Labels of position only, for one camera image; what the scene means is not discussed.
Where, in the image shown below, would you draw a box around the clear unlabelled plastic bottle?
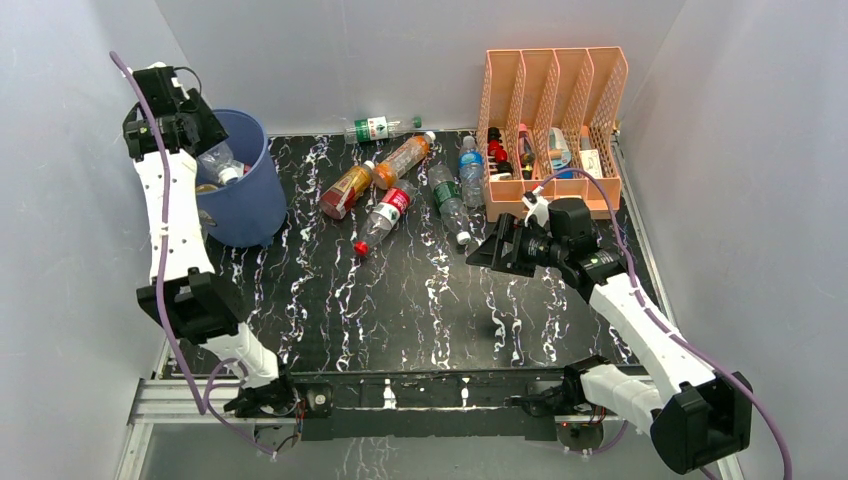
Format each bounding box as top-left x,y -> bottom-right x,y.
197,142 -> 248,186

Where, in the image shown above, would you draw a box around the red blue label clear bottle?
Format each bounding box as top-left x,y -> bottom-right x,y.
353,180 -> 417,257

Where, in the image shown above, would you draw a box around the yellow juice bottle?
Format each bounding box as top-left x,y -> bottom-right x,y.
195,184 -> 219,194

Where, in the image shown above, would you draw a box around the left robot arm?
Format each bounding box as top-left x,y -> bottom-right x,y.
122,62 -> 300,418

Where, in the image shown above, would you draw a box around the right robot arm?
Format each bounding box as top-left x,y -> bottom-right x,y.
466,198 -> 752,474

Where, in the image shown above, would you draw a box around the blue plastic bin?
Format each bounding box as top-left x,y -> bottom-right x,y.
196,108 -> 288,248

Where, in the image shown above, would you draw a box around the white box in organizer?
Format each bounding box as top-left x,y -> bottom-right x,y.
580,149 -> 604,179

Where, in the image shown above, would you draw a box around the blue capped tube in organizer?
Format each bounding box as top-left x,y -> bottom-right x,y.
548,127 -> 572,172

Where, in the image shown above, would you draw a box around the red black items in organizer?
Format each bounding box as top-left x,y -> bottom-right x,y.
487,127 -> 514,181

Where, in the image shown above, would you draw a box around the dark bottle in organizer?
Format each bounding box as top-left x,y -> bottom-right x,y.
518,123 -> 536,180

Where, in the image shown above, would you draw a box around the blue label water bottle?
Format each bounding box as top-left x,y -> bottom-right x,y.
458,135 -> 484,208

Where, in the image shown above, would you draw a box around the dark green label clear bottle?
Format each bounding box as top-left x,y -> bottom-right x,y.
427,164 -> 472,246

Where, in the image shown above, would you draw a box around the orange plastic file organizer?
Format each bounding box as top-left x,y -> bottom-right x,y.
476,46 -> 628,222

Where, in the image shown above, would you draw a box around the orange drink bottle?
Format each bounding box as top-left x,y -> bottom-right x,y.
372,131 -> 436,190

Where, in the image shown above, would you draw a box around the brown tea bottle red label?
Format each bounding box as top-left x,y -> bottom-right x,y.
319,160 -> 375,220

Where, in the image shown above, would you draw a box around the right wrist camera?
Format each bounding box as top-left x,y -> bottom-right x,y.
522,186 -> 549,227

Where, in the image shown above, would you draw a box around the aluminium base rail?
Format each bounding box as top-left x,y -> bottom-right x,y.
118,356 -> 751,479

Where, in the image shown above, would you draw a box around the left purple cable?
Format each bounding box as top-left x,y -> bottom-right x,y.
109,50 -> 280,458

